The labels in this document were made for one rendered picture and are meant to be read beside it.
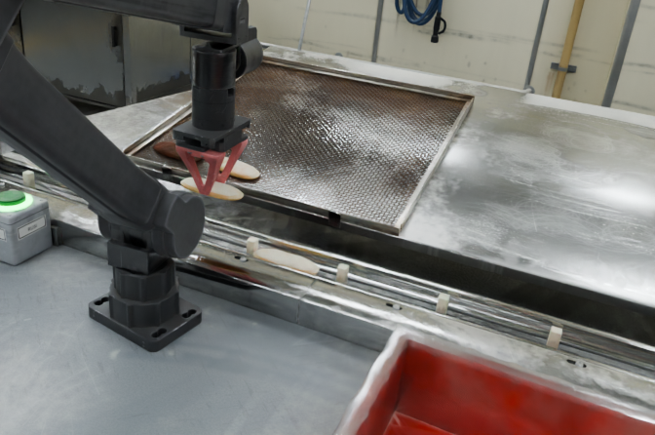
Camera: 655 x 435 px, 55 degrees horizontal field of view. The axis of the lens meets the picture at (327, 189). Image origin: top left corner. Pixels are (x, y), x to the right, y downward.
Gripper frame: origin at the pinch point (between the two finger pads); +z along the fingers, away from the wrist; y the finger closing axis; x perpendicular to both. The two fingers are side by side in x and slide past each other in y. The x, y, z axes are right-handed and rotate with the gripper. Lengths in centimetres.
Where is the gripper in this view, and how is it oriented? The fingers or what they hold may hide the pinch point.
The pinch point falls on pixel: (211, 183)
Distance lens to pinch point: 91.4
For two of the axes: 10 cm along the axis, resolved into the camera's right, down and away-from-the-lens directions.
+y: 3.9, -3.6, 8.5
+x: -9.2, -2.4, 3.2
